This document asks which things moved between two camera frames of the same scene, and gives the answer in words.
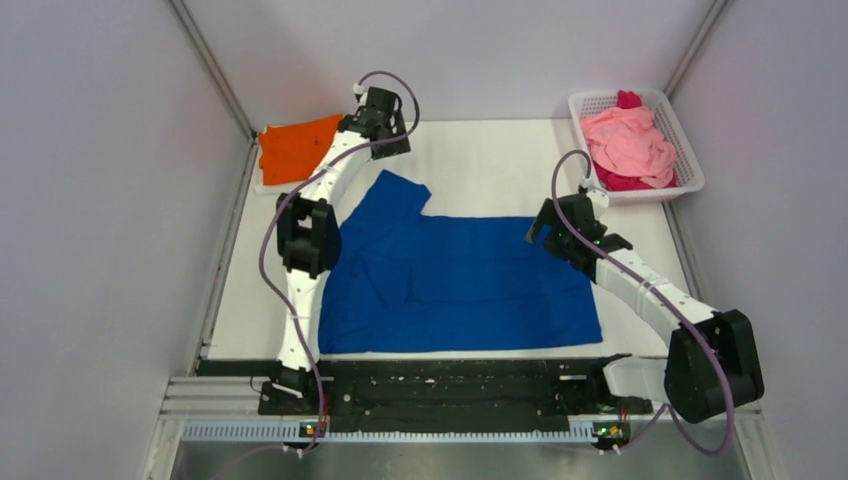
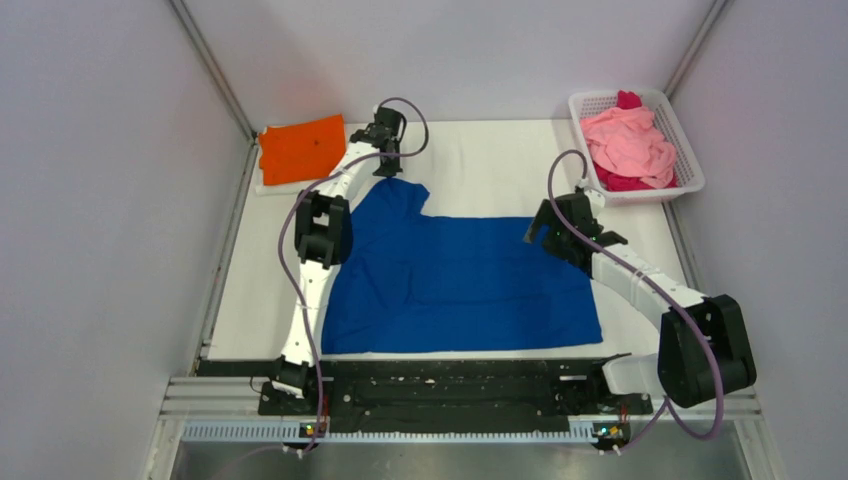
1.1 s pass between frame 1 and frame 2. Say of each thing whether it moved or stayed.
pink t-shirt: stayed
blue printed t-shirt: stayed
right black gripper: stayed
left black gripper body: moved
